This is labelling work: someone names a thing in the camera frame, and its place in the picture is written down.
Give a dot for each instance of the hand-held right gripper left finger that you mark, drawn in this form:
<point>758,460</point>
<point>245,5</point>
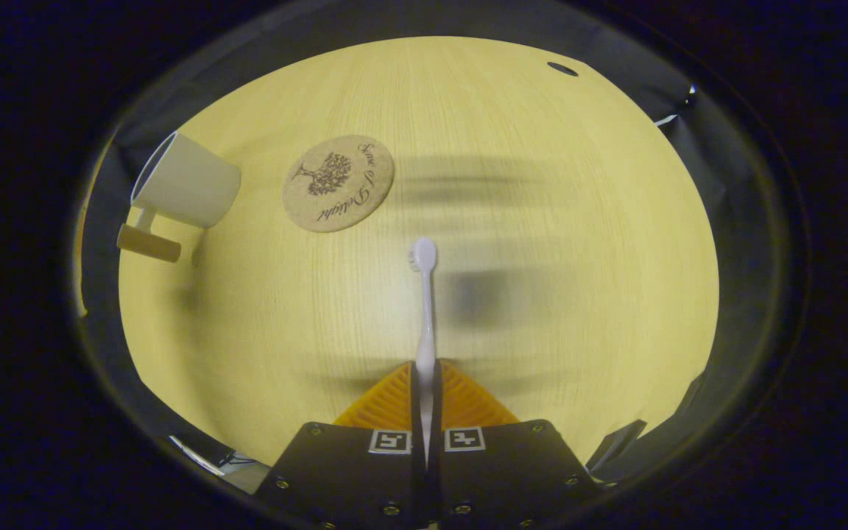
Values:
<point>350,478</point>

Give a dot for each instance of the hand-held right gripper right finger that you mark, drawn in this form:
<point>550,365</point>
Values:
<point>512,478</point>

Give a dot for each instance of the white toothbrush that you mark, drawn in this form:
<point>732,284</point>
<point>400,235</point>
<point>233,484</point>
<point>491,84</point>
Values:
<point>425,324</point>

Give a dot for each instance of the round cork coaster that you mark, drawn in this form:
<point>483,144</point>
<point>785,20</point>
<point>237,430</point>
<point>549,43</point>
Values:
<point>338,184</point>

